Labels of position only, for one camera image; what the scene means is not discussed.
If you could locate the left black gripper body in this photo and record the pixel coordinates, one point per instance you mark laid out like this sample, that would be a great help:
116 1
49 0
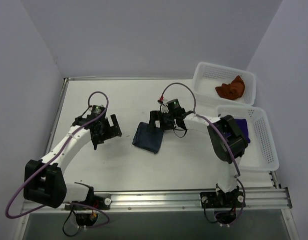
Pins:
113 129

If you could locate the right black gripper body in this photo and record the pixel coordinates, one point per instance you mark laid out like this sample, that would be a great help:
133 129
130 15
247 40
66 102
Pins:
154 120

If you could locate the blue denim towel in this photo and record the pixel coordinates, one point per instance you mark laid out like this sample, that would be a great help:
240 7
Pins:
148 140

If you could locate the orange brown towel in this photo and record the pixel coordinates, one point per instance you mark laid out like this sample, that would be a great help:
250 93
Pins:
233 90

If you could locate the purple towel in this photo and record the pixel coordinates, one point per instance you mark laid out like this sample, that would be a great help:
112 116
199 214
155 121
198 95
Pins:
242 130

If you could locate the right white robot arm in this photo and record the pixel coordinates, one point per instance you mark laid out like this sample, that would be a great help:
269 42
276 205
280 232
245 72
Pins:
229 153

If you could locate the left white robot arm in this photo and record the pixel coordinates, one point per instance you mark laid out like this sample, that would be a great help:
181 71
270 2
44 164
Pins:
44 178

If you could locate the white source basket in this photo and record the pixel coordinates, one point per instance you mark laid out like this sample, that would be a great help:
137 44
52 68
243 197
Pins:
208 76

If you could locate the white stacking basket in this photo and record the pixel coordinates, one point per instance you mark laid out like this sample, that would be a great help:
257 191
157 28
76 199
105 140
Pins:
260 155

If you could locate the aluminium mounting rail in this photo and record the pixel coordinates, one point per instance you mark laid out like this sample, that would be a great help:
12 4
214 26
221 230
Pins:
267 198

